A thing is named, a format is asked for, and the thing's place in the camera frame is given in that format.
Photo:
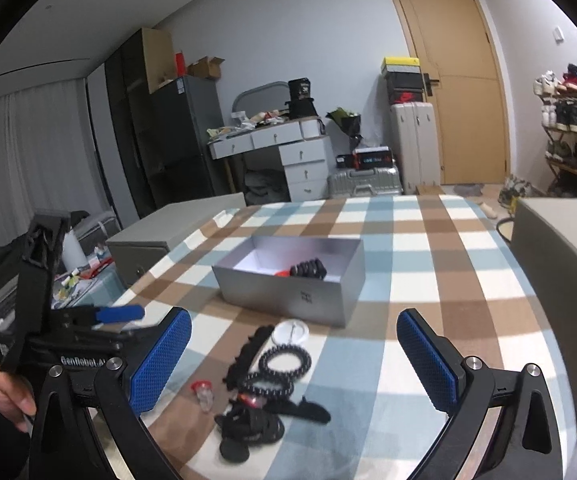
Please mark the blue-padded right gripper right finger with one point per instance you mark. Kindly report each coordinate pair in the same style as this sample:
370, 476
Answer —
525, 443

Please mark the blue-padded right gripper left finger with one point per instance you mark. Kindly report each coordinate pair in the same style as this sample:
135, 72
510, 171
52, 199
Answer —
120, 386

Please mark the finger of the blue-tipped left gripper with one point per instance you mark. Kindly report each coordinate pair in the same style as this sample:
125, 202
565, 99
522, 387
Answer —
118, 314

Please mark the small clear red ornament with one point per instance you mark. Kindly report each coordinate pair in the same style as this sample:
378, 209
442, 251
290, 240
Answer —
204, 394

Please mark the black toothed hair clip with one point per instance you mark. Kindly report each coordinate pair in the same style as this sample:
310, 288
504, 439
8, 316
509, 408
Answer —
238, 370

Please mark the white round pin badge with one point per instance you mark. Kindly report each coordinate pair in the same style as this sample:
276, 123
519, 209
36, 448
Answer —
290, 332

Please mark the person's left hand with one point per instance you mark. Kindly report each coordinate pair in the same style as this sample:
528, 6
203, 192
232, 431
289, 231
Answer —
16, 401

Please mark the grey cabinet left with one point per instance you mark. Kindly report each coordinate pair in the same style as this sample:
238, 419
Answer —
137, 248

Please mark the grey cabinet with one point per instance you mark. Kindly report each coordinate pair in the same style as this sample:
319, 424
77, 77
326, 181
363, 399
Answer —
544, 242
137, 248

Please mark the silver cardboard box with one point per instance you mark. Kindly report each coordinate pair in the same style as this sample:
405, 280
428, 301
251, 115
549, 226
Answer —
246, 277

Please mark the checkered plaid tablecloth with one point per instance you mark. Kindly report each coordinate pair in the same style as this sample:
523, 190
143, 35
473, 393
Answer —
437, 254

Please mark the black spiral hair claw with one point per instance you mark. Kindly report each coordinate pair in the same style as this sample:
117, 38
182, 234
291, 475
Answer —
313, 268

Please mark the grey cabinet right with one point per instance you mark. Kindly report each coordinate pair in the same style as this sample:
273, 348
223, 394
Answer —
544, 242

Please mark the dark refrigerator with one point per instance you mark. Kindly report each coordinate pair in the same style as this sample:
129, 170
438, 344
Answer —
185, 110

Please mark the white drawer desk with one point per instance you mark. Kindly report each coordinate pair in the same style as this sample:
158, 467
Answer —
297, 155

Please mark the silver flat suitcase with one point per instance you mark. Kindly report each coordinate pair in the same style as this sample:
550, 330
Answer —
365, 183

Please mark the black box on suitcase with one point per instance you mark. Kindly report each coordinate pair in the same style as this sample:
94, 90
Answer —
370, 158

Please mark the white upright suitcase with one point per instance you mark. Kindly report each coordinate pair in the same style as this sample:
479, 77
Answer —
414, 142

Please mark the shoe rack with shoes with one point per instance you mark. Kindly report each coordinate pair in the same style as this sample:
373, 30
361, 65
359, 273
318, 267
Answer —
558, 96

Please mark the stacked shoe boxes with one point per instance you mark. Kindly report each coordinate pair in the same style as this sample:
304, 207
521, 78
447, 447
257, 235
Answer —
403, 79

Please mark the wooden door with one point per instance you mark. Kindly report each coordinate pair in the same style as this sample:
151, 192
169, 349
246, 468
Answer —
462, 80

